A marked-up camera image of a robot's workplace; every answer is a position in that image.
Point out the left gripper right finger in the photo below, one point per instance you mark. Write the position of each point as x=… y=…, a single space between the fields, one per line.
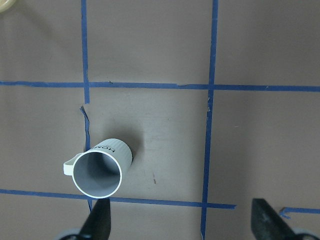
x=266 y=224

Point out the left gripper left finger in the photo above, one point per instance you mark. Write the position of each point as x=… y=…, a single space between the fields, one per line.
x=98 y=224

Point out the white ribbed mug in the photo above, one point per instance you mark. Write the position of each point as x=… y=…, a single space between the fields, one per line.
x=98 y=173

